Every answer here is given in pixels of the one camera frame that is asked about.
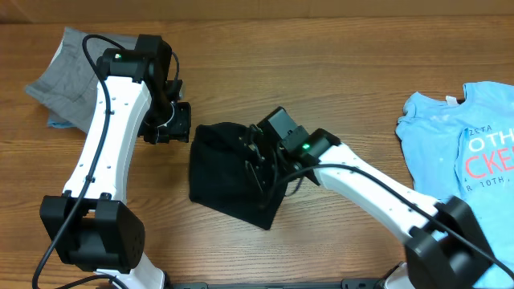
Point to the light blue printed t-shirt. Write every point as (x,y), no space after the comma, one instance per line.
(466,150)

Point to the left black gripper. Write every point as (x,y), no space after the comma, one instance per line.
(179,132)

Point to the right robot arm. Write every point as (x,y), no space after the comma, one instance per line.
(444,244)

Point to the folded grey shorts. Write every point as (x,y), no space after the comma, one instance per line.
(68,86)

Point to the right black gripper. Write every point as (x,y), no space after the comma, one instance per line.
(259,175)

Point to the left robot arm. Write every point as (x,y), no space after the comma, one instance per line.
(89,223)

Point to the black t-shirt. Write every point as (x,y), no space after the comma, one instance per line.
(217,178)

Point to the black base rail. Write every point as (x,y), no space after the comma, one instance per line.
(365,283)

